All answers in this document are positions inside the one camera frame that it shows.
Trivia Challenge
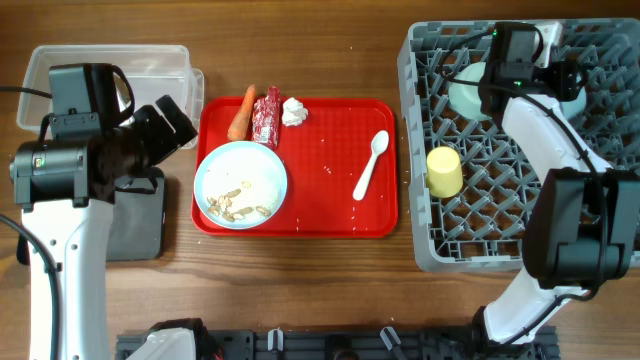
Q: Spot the light blue bowl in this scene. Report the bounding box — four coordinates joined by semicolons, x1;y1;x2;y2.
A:
560;88;587;120

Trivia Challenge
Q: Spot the green bowl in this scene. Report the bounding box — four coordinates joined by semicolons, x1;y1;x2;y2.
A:
448;62;491;121

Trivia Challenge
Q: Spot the yellow plastic cup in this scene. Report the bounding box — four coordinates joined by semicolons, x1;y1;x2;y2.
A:
426;146;463;198

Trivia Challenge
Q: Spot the white plastic spoon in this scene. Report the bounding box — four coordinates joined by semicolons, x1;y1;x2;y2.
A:
352;130;390;201

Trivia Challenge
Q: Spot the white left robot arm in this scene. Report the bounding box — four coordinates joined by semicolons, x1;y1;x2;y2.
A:
10;95;197;359

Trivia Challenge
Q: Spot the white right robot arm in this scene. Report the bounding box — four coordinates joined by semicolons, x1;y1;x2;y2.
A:
458;61;639;351

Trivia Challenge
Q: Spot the grey dishwasher rack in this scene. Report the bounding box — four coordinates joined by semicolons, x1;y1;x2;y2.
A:
397;18;639;272

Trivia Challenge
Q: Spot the clear plastic bin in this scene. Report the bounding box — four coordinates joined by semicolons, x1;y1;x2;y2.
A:
16;44;205;134

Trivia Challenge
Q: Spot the orange carrot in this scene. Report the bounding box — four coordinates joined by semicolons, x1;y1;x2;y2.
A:
227;84;256;141

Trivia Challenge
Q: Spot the black plastic bin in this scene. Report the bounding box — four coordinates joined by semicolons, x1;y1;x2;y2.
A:
16;166;167;266

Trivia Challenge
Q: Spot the light blue plate with scraps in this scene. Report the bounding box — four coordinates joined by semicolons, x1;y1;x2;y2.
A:
193;141;288;231

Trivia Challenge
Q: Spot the red snack wrapper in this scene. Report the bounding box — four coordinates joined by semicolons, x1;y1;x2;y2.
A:
252;86;282;150

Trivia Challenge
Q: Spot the crumpled white tissue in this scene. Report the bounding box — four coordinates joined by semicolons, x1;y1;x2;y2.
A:
282;97;309;127

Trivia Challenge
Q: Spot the red plastic tray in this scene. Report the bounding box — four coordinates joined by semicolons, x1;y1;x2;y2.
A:
190;95;400;239

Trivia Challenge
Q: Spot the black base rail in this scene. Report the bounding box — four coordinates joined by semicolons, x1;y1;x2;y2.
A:
114;326;562;360

